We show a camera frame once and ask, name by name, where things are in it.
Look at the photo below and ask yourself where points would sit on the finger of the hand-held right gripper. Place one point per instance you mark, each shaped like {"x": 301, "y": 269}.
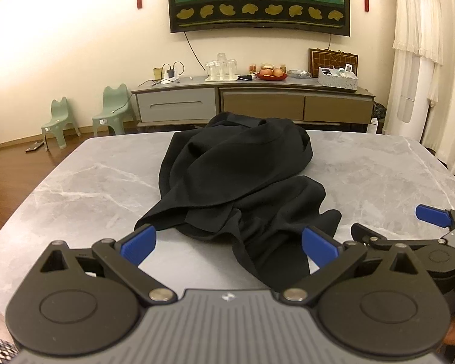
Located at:
{"x": 432, "y": 215}
{"x": 367, "y": 235}

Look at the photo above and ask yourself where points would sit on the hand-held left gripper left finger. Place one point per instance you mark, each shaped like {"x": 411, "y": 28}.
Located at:
{"x": 138, "y": 244}

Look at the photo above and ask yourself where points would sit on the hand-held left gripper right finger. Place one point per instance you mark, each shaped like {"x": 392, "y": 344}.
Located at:
{"x": 320, "y": 248}

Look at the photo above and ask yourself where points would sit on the black garment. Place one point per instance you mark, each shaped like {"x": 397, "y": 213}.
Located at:
{"x": 231, "y": 167}

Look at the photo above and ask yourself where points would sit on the white standing air conditioner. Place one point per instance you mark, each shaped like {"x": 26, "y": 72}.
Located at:
{"x": 413, "y": 121}

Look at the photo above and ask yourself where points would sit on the white bottle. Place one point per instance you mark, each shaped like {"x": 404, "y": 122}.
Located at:
{"x": 372, "y": 126}

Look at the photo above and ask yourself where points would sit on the black trash bag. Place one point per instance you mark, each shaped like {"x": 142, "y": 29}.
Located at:
{"x": 379, "y": 110}

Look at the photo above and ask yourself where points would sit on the large green child chair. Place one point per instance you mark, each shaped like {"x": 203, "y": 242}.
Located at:
{"x": 112, "y": 113}

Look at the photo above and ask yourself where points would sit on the small green child chair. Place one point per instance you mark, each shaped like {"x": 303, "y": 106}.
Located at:
{"x": 58, "y": 119}

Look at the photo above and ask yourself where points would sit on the grey and brown television cabinet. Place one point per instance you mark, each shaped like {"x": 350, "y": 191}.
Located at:
{"x": 258, "y": 106}

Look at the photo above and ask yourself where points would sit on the white speckled storage box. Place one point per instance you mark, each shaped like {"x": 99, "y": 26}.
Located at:
{"x": 337, "y": 81}

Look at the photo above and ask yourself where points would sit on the small white device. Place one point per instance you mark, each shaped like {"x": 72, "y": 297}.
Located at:
{"x": 348, "y": 69}

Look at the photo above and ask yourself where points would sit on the white power strip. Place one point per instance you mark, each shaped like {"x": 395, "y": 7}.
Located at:
{"x": 170, "y": 80}

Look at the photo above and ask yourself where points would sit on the yellow-green cup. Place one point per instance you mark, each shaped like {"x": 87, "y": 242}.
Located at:
{"x": 159, "y": 74}

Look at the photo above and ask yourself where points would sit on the black charger plug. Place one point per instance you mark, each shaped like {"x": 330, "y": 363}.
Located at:
{"x": 171, "y": 72}

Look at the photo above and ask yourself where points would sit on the clear glass dish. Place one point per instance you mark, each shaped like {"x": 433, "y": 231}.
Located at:
{"x": 299, "y": 73}

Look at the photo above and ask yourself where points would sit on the red figurine ornament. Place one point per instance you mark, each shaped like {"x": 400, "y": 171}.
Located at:
{"x": 272, "y": 77}

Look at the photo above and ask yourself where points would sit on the wooden chessboard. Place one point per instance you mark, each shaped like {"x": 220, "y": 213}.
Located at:
{"x": 326, "y": 58}

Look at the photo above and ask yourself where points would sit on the round orange fruit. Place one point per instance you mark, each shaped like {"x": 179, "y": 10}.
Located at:
{"x": 265, "y": 72}
{"x": 278, "y": 72}

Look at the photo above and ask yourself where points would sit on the white cup tray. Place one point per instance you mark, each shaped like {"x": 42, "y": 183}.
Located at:
{"x": 220, "y": 79}

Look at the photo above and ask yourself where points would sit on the small dark pouch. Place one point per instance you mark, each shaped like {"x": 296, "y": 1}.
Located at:
{"x": 245, "y": 77}

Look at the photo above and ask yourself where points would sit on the clear glass cup set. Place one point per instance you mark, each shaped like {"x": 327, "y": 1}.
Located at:
{"x": 222, "y": 66}

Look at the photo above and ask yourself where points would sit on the white lace cover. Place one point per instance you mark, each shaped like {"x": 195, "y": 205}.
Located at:
{"x": 417, "y": 15}

